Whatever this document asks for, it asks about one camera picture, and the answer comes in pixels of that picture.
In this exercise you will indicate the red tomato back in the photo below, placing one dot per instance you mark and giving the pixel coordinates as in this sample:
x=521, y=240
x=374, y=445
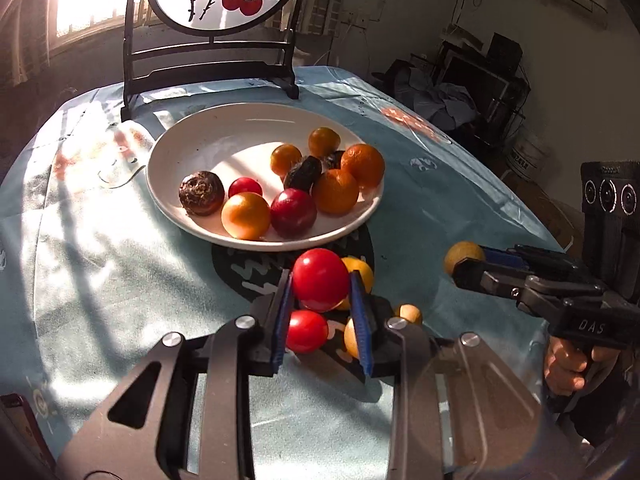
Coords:
x=244, y=185

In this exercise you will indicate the small red tomato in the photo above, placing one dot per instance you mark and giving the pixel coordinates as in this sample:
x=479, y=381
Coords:
x=307, y=332

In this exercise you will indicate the big orange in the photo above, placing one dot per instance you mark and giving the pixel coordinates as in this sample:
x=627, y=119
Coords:
x=335, y=192

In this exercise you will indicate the clutter pile of clothes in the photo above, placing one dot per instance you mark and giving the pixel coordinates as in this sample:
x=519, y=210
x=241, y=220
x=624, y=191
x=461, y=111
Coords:
x=461, y=93

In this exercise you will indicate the decorative round screen stand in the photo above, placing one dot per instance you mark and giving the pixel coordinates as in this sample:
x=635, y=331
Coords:
x=218, y=25

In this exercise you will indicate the small orange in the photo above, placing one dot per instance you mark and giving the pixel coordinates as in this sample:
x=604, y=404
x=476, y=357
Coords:
x=323, y=141

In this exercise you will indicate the large dark red plum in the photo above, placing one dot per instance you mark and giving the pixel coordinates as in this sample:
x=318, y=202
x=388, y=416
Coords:
x=292, y=213

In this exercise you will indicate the smartphone on table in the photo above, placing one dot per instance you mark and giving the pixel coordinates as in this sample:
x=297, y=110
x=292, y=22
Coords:
x=22, y=417

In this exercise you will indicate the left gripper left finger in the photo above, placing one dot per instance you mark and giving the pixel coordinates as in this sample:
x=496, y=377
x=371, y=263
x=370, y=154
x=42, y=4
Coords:
x=272, y=314

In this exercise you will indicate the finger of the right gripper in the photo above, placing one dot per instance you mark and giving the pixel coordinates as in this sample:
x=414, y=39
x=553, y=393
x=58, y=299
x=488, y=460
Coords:
x=489, y=278
x=545, y=263

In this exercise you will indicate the dark wrinkled fruit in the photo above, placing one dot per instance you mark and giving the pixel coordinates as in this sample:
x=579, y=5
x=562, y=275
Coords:
x=304, y=174

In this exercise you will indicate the yellow orange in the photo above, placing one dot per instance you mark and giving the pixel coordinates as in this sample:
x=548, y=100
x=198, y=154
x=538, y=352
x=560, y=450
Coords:
x=362, y=272

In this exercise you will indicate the person's right hand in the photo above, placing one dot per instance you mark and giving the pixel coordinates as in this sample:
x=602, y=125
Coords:
x=565, y=366

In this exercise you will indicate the small green-yellow citrus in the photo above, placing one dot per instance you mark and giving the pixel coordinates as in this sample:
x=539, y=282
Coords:
x=460, y=251

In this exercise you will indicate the small dark date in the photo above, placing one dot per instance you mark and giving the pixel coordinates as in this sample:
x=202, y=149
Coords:
x=333, y=160

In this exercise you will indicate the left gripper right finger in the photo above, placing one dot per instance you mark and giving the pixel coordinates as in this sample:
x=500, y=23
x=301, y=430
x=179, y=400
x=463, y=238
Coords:
x=378, y=352

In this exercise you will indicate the yellow orange fruit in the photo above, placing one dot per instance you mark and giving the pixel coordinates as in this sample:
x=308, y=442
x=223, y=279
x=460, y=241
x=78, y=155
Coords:
x=283, y=158

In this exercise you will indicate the large mandarin orange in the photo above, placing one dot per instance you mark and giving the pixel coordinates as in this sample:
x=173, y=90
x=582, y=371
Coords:
x=365, y=163

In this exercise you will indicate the small tan fruit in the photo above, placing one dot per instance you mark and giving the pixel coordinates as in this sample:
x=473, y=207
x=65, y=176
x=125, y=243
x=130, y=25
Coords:
x=409, y=312

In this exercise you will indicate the dark mangosteen fruit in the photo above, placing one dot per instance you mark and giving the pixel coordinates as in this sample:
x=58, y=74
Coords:
x=201, y=193

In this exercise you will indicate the white oval plate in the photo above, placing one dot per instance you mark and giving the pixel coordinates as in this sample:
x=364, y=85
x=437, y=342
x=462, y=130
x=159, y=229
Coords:
x=236, y=140

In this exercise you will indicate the light blue tablecloth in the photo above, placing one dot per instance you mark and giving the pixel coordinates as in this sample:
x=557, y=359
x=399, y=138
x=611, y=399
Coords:
x=93, y=274

